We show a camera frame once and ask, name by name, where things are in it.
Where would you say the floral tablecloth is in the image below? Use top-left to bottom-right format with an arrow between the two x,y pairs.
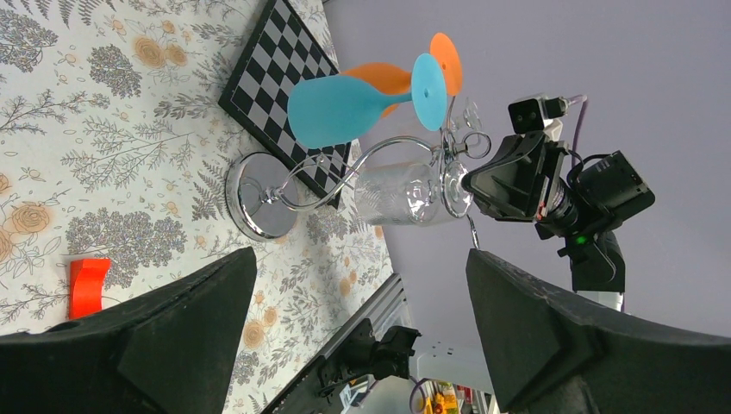
1,1 -> 392,413

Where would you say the small red block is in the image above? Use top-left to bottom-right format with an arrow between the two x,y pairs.
68,258 -> 112,320

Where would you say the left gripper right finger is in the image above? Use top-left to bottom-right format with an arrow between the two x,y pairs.
465,248 -> 730,413

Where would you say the orange wine glass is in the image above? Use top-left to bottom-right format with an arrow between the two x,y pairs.
343,32 -> 463,124

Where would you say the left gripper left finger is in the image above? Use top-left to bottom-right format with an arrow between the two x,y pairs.
1,248 -> 257,413

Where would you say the blue wine glass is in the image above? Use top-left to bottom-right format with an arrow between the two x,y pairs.
287,75 -> 447,149

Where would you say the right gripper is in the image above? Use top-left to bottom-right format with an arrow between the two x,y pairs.
461,132 -> 570,223

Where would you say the black white checkerboard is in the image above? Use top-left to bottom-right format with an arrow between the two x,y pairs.
218,0 -> 351,198

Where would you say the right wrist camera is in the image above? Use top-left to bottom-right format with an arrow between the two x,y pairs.
508,95 -> 570,135

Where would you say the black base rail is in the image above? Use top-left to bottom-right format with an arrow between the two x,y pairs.
263,273 -> 421,414

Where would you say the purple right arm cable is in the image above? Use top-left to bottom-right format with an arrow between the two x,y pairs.
562,94 -> 590,155

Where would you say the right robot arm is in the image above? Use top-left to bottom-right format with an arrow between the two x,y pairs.
461,131 -> 655,311

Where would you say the chrome wine glass rack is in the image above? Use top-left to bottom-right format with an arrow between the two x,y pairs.
225,102 -> 491,242

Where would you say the clear wine glass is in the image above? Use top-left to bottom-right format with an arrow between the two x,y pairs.
354,160 -> 473,227

